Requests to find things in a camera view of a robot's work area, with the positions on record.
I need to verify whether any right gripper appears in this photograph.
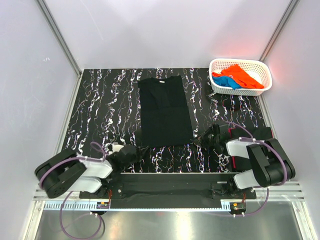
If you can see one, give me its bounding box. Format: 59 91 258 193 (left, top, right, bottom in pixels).
191 126 220 150

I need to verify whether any black polo shirt blue logo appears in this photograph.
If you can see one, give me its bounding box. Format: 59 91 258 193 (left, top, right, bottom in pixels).
137 75 194 148

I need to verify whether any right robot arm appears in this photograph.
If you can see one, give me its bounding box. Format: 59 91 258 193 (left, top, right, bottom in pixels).
193 121 296 199

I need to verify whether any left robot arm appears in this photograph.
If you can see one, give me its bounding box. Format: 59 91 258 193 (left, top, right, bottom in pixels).
34 141 143 199

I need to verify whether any folded magenta t shirt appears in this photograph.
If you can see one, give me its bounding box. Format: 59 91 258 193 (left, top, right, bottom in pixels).
228 127 240 172

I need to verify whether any folded black t shirt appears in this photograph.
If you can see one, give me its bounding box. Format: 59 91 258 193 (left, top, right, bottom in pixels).
228 126 273 173

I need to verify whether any blue t shirt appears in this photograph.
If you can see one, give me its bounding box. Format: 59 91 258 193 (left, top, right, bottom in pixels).
212 76 242 90

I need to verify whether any orange t shirt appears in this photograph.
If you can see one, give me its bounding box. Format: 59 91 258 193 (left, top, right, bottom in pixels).
211 64 264 89

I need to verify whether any white plastic laundry basket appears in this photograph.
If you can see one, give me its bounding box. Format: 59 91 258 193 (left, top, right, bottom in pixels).
209 58 273 96

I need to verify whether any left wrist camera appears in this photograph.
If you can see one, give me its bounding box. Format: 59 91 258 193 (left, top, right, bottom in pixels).
107 142 124 155

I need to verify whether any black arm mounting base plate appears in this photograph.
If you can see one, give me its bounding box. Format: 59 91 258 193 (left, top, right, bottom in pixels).
79 173 257 210

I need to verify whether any aluminium front rail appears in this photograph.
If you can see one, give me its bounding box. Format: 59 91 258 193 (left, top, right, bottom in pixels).
32 180 306 201

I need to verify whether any left aluminium frame post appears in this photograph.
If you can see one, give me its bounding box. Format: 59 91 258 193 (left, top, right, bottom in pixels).
34 0 83 77

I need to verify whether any aluminium frame post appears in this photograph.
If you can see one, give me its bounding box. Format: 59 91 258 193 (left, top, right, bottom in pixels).
34 0 83 77
258 0 300 63

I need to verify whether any right aluminium frame post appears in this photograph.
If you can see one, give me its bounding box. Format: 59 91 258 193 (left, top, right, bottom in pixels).
258 0 300 63

